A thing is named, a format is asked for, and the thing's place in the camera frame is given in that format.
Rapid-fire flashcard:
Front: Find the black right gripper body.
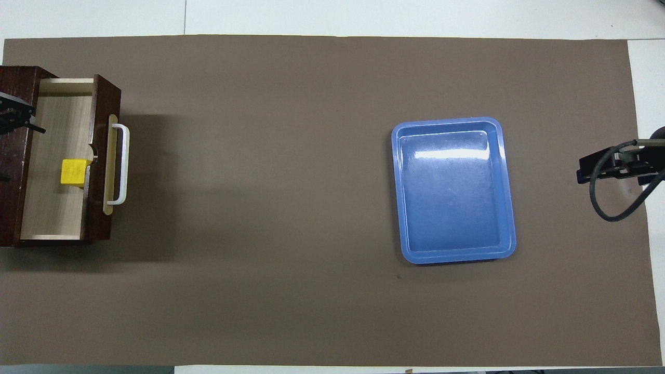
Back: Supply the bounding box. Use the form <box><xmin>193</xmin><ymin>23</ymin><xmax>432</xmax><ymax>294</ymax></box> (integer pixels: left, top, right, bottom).
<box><xmin>618</xmin><ymin>141</ymin><xmax>665</xmax><ymax>186</ymax></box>

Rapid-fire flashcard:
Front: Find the yellow cube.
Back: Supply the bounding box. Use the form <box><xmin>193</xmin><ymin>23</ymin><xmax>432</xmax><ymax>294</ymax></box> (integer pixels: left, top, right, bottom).
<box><xmin>61</xmin><ymin>158</ymin><xmax>92</xmax><ymax>189</ymax></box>

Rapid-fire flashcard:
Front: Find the dark wooden cabinet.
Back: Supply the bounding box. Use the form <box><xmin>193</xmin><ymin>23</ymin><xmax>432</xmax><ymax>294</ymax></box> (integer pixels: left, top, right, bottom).
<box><xmin>0</xmin><ymin>65</ymin><xmax>113</xmax><ymax>248</ymax></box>

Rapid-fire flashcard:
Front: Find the blue plastic tray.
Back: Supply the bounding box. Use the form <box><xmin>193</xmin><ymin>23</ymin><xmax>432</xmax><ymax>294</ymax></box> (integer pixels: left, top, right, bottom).
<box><xmin>391</xmin><ymin>116</ymin><xmax>517</xmax><ymax>265</ymax></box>

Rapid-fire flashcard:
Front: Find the brown table mat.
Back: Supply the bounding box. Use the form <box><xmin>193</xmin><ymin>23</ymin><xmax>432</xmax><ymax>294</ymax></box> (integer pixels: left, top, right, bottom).
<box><xmin>0</xmin><ymin>34</ymin><xmax>663</xmax><ymax>367</ymax></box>

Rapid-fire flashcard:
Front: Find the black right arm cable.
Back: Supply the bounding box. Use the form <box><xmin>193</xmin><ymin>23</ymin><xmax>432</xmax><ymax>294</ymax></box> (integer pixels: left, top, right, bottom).
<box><xmin>589</xmin><ymin>139</ymin><xmax>665</xmax><ymax>222</ymax></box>

